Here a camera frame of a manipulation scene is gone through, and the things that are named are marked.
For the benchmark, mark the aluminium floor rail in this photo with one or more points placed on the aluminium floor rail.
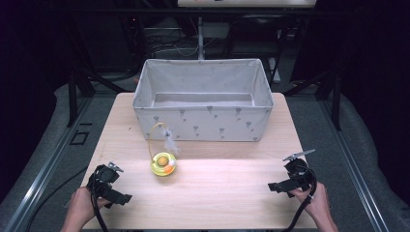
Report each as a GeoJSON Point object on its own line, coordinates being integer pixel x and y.
{"type": "Point", "coordinates": [351, 161]}
{"type": "Point", "coordinates": [48, 161]}

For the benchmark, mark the white metal post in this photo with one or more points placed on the white metal post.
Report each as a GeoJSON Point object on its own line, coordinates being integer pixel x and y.
{"type": "Point", "coordinates": [200, 38]}

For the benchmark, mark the person's left hand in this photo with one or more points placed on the person's left hand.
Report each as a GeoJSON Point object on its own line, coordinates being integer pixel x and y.
{"type": "Point", "coordinates": [80, 206]}

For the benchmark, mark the person's right hand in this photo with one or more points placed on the person's right hand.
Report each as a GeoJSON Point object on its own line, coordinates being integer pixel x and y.
{"type": "Point", "coordinates": [317, 203]}

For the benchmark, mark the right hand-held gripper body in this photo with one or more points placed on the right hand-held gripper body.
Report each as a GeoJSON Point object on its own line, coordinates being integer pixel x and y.
{"type": "Point", "coordinates": [298, 172]}

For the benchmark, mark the yellow cat toy with feather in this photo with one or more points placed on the yellow cat toy with feather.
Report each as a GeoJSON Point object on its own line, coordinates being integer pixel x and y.
{"type": "Point", "coordinates": [160, 167]}

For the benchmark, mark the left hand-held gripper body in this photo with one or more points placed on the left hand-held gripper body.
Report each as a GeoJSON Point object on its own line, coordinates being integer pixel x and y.
{"type": "Point", "coordinates": [104, 176]}

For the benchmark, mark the white fabric storage box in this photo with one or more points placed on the white fabric storage box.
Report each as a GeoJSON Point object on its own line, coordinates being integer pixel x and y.
{"type": "Point", "coordinates": [206, 124]}

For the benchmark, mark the black metal stand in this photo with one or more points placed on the black metal stand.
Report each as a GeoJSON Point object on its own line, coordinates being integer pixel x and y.
{"type": "Point", "coordinates": [72, 96]}
{"type": "Point", "coordinates": [336, 100]}

